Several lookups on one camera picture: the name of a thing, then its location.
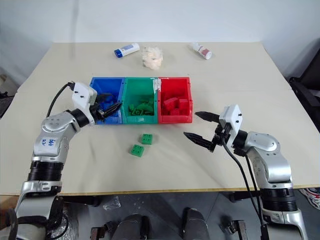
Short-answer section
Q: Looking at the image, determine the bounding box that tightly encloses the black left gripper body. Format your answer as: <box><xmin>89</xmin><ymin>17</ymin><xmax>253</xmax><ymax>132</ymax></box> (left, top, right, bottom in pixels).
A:
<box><xmin>89</xmin><ymin>101</ymin><xmax>106</xmax><ymax>123</ymax></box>

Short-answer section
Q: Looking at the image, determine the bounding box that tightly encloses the black table frame bar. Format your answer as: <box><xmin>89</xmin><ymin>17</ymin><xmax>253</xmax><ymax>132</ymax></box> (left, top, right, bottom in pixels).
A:
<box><xmin>229</xmin><ymin>190</ymin><xmax>261</xmax><ymax>204</ymax></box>
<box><xmin>61</xmin><ymin>195</ymin><xmax>101</xmax><ymax>208</ymax></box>

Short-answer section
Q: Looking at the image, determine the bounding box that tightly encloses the white bottle with blue cap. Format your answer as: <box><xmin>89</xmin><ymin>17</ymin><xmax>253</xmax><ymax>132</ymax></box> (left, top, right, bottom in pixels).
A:
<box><xmin>113</xmin><ymin>42</ymin><xmax>141</xmax><ymax>58</ymax></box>

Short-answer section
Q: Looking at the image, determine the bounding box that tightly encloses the dark rounded shape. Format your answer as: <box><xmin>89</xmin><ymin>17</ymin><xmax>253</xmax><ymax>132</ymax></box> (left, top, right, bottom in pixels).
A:
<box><xmin>183</xmin><ymin>206</ymin><xmax>210</xmax><ymax>240</ymax></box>
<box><xmin>116</xmin><ymin>213</ymin><xmax>152</xmax><ymax>240</ymax></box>

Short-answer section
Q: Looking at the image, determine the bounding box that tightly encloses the clear plastic bag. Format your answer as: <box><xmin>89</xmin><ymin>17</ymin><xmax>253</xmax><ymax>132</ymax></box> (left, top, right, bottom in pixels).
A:
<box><xmin>102</xmin><ymin>196</ymin><xmax>123</xmax><ymax>211</ymax></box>

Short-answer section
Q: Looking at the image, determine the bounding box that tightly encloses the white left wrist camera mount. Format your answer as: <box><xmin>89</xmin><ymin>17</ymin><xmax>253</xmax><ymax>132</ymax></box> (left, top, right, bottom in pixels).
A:
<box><xmin>70</xmin><ymin>80</ymin><xmax>99</xmax><ymax>125</ymax></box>

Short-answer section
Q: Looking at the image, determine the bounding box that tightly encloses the blue plastic bin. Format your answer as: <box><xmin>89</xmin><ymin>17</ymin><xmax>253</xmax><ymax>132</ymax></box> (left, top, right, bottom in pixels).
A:
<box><xmin>89</xmin><ymin>76</ymin><xmax>126</xmax><ymax>125</ymax></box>

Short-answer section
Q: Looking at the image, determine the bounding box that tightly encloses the black chair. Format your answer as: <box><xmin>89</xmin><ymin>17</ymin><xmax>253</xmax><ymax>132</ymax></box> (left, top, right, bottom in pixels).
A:
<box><xmin>288</xmin><ymin>37</ymin><xmax>320</xmax><ymax>120</ymax></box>

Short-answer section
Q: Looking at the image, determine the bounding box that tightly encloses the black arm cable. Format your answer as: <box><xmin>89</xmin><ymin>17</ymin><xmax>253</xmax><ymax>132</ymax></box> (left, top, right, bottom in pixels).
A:
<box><xmin>244</xmin><ymin>153</ymin><xmax>270</xmax><ymax>240</ymax></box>
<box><xmin>221</xmin><ymin>141</ymin><xmax>266</xmax><ymax>240</ymax></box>
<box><xmin>45</xmin><ymin>81</ymin><xmax>76</xmax><ymax>118</ymax></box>

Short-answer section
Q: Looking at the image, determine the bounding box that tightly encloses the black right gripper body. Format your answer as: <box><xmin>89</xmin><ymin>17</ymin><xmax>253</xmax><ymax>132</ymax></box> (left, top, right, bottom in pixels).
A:
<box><xmin>208</xmin><ymin>121</ymin><xmax>233</xmax><ymax>154</ymax></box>

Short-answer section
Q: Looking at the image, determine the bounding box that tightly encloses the red plastic bin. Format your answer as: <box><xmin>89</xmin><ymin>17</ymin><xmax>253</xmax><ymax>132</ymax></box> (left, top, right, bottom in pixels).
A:
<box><xmin>157</xmin><ymin>76</ymin><xmax>195</xmax><ymax>124</ymax></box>

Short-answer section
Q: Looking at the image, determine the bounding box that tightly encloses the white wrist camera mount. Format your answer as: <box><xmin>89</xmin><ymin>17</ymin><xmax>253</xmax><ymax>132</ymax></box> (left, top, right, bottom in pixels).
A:
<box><xmin>70</xmin><ymin>80</ymin><xmax>99</xmax><ymax>125</ymax></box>
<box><xmin>219</xmin><ymin>104</ymin><xmax>244</xmax><ymax>149</ymax></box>

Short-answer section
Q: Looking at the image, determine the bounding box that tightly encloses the white tape strip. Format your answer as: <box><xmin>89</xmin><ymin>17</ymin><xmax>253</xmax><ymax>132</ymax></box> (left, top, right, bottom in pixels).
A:
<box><xmin>149</xmin><ymin>77</ymin><xmax>163</xmax><ymax>94</ymax></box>

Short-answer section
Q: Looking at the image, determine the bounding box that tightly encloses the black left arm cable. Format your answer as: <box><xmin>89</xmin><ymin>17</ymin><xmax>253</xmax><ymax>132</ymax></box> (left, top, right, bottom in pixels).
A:
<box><xmin>45</xmin><ymin>81</ymin><xmax>76</xmax><ymax>118</ymax></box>

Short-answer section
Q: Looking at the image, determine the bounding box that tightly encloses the white bottle with red label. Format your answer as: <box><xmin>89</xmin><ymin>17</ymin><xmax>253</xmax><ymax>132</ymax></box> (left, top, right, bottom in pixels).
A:
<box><xmin>189</xmin><ymin>42</ymin><xmax>213</xmax><ymax>61</ymax></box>

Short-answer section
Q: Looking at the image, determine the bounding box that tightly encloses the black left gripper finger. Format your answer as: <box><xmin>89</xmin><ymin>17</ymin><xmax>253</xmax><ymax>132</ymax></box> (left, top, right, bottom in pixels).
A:
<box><xmin>96</xmin><ymin>92</ymin><xmax>114</xmax><ymax>104</ymax></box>
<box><xmin>101</xmin><ymin>102</ymin><xmax>124</xmax><ymax>119</ymax></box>

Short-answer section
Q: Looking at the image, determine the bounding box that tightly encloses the colourful printed cloth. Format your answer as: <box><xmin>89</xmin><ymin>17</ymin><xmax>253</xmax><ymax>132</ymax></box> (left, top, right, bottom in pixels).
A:
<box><xmin>299</xmin><ymin>187</ymin><xmax>320</xmax><ymax>209</ymax></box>

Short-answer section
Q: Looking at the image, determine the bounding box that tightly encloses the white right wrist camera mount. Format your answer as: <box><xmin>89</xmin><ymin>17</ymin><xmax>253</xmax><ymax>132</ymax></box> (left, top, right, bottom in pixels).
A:
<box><xmin>219</xmin><ymin>104</ymin><xmax>244</xmax><ymax>149</ymax></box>

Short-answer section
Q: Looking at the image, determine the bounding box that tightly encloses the dark equipment pile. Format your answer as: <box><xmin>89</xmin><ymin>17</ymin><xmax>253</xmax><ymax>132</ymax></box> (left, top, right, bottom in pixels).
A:
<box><xmin>0</xmin><ymin>67</ymin><xmax>20</xmax><ymax>120</ymax></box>

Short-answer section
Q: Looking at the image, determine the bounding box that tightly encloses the green plastic bin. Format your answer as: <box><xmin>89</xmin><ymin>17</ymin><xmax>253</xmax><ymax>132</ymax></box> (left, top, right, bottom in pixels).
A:
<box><xmin>120</xmin><ymin>77</ymin><xmax>161</xmax><ymax>125</ymax></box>

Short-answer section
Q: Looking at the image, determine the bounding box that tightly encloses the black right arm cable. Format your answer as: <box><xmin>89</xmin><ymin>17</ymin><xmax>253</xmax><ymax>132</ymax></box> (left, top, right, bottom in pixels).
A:
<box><xmin>221</xmin><ymin>141</ymin><xmax>266</xmax><ymax>240</ymax></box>
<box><xmin>244</xmin><ymin>153</ymin><xmax>270</xmax><ymax>240</ymax></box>

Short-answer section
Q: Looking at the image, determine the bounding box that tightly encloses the dark metal bracket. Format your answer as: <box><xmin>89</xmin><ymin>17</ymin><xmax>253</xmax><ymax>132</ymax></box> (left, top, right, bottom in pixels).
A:
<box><xmin>219</xmin><ymin>219</ymin><xmax>248</xmax><ymax>240</ymax></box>
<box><xmin>90</xmin><ymin>221</ymin><xmax>119</xmax><ymax>240</ymax></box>

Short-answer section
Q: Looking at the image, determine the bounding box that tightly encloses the crumpled white cloth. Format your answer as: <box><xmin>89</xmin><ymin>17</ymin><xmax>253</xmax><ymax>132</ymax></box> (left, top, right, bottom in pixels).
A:
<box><xmin>141</xmin><ymin>45</ymin><xmax>164</xmax><ymax>71</ymax></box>

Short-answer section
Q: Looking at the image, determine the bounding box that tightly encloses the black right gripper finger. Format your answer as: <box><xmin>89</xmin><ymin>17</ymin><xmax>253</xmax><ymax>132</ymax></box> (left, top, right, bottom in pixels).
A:
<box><xmin>183</xmin><ymin>131</ymin><xmax>214</xmax><ymax>152</ymax></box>
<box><xmin>194</xmin><ymin>110</ymin><xmax>221</xmax><ymax>124</ymax></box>

